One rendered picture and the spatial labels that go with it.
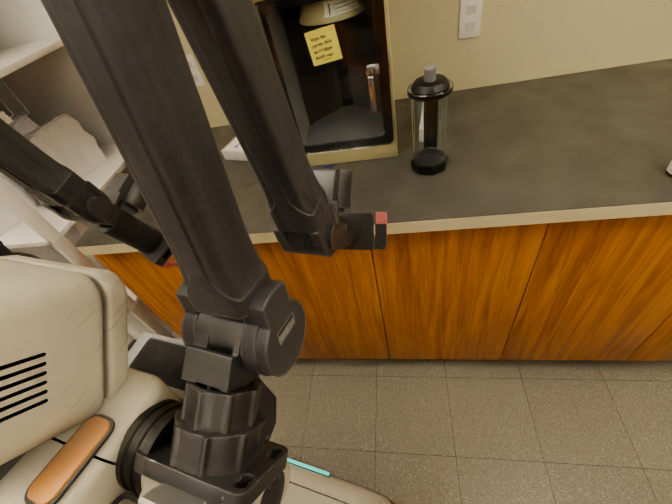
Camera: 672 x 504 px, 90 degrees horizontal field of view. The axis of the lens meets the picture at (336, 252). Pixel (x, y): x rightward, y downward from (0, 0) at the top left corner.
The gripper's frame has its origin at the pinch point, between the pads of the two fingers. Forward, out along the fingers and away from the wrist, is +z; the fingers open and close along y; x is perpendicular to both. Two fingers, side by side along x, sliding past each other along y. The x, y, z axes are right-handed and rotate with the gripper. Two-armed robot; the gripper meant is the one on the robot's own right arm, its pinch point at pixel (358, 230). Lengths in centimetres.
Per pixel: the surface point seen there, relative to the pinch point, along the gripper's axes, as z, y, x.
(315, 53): 13.8, 13.8, -43.7
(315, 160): 34.5, 22.7, -21.7
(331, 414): 64, 30, 82
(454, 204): 22.4, -19.3, -5.6
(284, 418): 60, 51, 84
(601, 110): 55, -61, -33
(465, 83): 73, -24, -53
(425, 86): 16.2, -12.5, -32.9
